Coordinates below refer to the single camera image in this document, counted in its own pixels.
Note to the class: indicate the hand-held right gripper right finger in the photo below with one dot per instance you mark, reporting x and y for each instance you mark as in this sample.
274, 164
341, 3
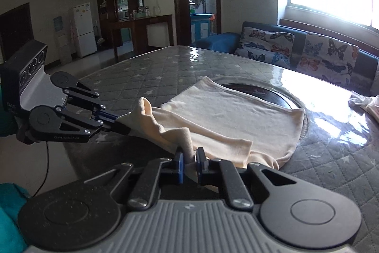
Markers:
200, 166

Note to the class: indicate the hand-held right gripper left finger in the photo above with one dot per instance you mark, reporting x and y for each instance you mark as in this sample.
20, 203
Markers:
178, 167

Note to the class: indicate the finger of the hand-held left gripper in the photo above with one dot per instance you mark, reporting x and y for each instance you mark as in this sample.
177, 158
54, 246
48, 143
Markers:
88, 124
86, 99

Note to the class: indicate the cream cloth garment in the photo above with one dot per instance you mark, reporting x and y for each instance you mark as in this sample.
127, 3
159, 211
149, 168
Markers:
237, 119

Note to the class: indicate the white water dispenser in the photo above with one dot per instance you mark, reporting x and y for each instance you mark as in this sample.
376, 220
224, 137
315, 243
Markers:
60, 42

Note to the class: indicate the dark wooden door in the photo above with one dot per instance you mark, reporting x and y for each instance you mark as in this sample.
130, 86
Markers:
14, 33

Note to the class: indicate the grey quilted star table cover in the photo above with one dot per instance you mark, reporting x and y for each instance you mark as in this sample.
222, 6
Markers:
142, 69

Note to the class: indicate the white refrigerator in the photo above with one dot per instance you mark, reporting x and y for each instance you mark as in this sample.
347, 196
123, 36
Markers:
84, 30

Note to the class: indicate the dark round table inset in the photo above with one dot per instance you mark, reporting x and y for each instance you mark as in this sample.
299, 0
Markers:
266, 96

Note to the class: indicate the dark wooden counter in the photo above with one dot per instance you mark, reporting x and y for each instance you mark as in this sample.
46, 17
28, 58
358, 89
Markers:
160, 18

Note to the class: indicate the person's teal clothing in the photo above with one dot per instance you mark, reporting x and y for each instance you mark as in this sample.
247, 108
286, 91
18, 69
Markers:
9, 220

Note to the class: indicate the blue sofa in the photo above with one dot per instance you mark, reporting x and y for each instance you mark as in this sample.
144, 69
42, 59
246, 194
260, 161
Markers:
219, 41

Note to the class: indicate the butterfly print cushion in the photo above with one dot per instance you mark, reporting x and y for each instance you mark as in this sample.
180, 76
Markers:
328, 59
266, 47

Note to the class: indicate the blue low cabinet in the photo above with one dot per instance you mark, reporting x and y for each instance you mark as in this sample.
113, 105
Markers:
201, 24

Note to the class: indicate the white crumpled bag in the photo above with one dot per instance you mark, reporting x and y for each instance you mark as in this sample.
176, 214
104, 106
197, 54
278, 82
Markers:
365, 103

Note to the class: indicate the dark wooden wall cabinet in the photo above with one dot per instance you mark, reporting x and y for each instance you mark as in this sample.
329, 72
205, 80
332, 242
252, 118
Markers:
108, 4

